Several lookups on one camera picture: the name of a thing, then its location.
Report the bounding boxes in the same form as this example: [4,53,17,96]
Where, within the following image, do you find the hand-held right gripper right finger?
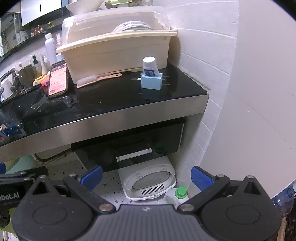
[177,166,263,212]

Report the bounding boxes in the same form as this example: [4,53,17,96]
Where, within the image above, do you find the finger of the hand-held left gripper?
[0,162,49,184]

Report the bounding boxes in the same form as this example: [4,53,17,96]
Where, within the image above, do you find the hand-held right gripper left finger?
[31,165,116,214]

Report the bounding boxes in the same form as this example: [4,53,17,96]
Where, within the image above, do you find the black drawer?
[71,118,186,172]

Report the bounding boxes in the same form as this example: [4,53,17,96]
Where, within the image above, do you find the green cap white bottle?
[165,186,189,208]

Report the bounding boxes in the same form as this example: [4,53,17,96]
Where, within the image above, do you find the blue foil wrapper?
[0,124,24,142]

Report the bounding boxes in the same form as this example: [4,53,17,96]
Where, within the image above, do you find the white floor appliance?
[117,156,177,201]

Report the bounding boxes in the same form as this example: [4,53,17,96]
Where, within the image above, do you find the clear phone stand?
[31,94,78,110]

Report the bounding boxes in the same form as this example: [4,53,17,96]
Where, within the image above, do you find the clear blue water bottle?
[270,181,296,217]

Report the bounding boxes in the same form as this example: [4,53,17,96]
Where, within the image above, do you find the metal faucet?
[0,70,23,99]

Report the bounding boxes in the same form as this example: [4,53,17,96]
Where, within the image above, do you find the olive cup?
[18,65,37,87]

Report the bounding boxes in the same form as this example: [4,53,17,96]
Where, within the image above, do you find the smartphone with pink screen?
[48,61,69,97]

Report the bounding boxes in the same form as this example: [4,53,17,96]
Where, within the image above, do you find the light blue box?
[141,72,164,90]

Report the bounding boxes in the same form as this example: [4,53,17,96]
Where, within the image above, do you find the dark pump bottle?
[32,55,41,77]

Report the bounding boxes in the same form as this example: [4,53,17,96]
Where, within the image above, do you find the small white bottle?
[40,52,50,75]

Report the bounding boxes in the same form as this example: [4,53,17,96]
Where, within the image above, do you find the cream plastic dish rack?
[55,30,178,84]

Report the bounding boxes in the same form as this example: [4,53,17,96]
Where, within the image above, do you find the tall white bottle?
[45,33,58,66]

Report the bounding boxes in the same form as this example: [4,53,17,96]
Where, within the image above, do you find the shelf of small bottles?
[30,22,54,37]

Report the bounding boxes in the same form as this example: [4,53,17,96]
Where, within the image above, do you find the white blue-rimmed plate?
[112,20,153,33]

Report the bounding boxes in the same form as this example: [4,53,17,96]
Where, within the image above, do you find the green food container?
[104,0,131,8]

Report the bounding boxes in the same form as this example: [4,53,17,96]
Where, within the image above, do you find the flexible metal hose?
[33,149,73,165]

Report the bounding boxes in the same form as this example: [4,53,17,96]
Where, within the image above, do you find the wall cabinet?
[21,0,63,26]

